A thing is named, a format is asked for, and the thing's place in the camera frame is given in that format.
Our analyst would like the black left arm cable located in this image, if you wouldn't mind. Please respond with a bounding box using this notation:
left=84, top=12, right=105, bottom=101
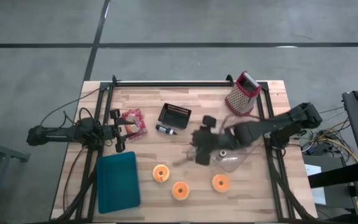
left=40, top=88, right=102, bottom=127

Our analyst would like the black mesh basket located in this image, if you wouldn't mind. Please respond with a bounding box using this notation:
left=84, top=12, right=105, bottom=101
left=157, top=102, right=193, bottom=130

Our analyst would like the black metal bar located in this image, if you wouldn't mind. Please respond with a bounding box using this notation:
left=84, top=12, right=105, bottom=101
left=308, top=162, right=358, bottom=189

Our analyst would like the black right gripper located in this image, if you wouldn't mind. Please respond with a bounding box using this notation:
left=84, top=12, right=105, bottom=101
left=172, top=114, right=239, bottom=166

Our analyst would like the clear plastic container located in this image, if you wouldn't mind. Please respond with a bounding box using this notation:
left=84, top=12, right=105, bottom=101
left=211, top=133, right=262, bottom=174

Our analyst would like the grey metal stand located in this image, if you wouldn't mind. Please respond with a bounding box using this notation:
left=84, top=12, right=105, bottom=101
left=0, top=136, right=30, bottom=224

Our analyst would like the white paper sheet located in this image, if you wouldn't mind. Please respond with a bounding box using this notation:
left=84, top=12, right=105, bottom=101
left=304, top=164, right=327, bottom=206

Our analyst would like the black aluminium table frame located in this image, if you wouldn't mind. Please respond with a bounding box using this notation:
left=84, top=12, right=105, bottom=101
left=52, top=74, right=317, bottom=223

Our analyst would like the red metal box grater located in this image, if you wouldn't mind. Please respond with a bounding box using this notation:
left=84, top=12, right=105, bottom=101
left=224, top=70, right=262, bottom=117

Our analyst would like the black marker pen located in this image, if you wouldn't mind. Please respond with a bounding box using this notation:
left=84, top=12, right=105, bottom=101
left=155, top=123, right=178, bottom=136

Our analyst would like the red popcorn packet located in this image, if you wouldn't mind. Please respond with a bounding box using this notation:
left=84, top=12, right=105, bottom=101
left=121, top=108, right=149, bottom=141

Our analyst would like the cream orange toy doughnut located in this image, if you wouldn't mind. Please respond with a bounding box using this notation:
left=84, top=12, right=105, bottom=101
left=211, top=174, right=231, bottom=194
left=171, top=181, right=190, bottom=201
left=152, top=164, right=170, bottom=184

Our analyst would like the blue plastic bin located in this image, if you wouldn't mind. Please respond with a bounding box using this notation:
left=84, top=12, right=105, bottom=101
left=96, top=151, right=142, bottom=215

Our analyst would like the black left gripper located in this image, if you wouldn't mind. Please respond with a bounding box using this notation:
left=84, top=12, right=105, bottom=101
left=103, top=108, right=138, bottom=153

